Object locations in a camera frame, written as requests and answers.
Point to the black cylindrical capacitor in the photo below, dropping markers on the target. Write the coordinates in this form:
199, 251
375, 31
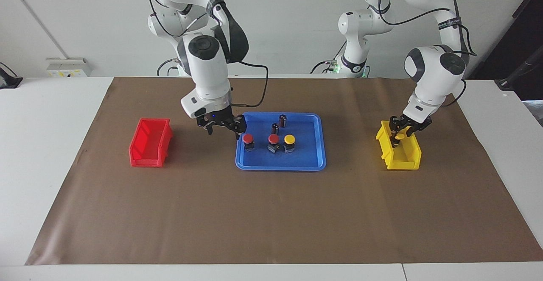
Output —
275, 128
283, 121

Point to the red push button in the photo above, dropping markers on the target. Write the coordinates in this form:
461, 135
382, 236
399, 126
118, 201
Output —
248, 138
273, 138

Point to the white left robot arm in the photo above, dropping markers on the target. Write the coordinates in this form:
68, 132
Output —
432, 73

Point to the black stand pole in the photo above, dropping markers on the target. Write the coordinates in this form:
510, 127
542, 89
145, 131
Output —
519, 71

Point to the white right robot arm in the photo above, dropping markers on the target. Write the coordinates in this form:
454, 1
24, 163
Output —
208, 69

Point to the yellow plastic bin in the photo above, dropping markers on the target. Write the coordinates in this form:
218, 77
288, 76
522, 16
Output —
413, 149

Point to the blue plastic tray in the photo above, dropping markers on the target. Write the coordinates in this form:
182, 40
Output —
305, 154

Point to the red plastic bin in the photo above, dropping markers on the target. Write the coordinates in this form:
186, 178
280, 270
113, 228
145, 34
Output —
146, 145

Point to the yellow push button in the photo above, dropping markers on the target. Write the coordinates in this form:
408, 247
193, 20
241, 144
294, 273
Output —
289, 138
400, 136

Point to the white wall socket strip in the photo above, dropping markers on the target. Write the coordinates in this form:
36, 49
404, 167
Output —
68, 67

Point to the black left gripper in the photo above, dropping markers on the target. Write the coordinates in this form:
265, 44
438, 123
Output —
413, 122

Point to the black device on table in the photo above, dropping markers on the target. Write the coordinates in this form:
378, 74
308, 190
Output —
8, 81

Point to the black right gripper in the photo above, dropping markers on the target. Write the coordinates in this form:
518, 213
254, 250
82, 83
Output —
220, 118

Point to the brown paper mat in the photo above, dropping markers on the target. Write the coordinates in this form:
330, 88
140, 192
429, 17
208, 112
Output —
271, 213

